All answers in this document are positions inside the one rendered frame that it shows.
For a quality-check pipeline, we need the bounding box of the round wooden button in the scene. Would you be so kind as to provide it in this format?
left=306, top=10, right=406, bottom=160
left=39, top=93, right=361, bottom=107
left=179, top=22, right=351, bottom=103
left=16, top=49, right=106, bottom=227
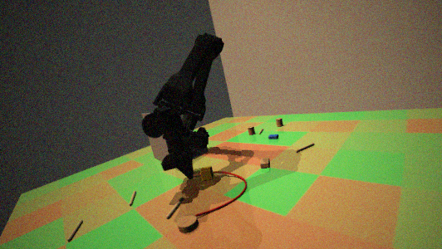
left=177, top=214, right=199, bottom=233

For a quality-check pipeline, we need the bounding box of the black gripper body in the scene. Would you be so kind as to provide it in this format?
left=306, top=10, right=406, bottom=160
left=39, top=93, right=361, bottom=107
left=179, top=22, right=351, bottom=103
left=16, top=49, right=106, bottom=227
left=161, top=125, right=190, bottom=171

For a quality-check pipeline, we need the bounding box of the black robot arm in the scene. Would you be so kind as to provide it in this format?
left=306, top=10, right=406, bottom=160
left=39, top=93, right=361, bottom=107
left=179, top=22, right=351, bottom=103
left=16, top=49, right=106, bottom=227
left=142, top=32, right=224, bottom=150

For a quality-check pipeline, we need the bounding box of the thin black stick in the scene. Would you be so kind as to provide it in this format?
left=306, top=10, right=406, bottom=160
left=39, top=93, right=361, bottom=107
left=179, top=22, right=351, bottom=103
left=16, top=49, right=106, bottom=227
left=67, top=220, right=83, bottom=241

